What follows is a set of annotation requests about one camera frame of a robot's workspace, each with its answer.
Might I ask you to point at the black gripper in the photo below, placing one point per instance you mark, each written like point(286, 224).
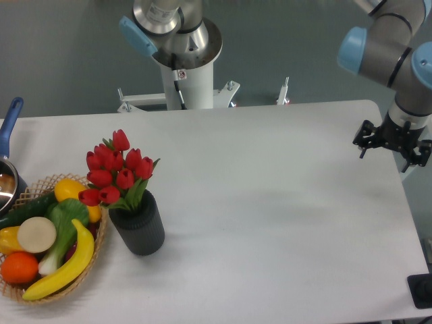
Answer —
point(401, 139)

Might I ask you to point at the red tulip bouquet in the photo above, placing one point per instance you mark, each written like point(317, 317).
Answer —
point(118, 175)

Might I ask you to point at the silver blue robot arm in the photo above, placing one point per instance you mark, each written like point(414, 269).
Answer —
point(382, 53)

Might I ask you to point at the dark grey ribbed vase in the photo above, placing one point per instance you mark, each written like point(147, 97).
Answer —
point(143, 233)

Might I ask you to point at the black device at edge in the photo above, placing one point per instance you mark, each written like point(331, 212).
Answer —
point(420, 289)

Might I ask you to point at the green bok choy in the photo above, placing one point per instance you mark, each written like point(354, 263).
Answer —
point(61, 215)

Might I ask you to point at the yellow banana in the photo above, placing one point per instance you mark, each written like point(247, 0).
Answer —
point(69, 271)

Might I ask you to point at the woven wicker basket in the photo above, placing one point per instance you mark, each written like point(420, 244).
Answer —
point(46, 185)

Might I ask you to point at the green cucumber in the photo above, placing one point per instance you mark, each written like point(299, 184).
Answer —
point(37, 207)

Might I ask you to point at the beige round disc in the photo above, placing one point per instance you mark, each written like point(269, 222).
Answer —
point(37, 234)

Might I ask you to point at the orange fruit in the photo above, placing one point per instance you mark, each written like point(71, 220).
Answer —
point(19, 268)

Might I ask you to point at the yellow bell pepper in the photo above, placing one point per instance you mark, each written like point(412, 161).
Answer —
point(9, 240)

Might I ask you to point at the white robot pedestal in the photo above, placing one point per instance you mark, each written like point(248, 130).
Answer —
point(182, 42)

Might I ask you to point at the blue handled saucepan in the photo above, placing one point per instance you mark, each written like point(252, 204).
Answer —
point(12, 184)

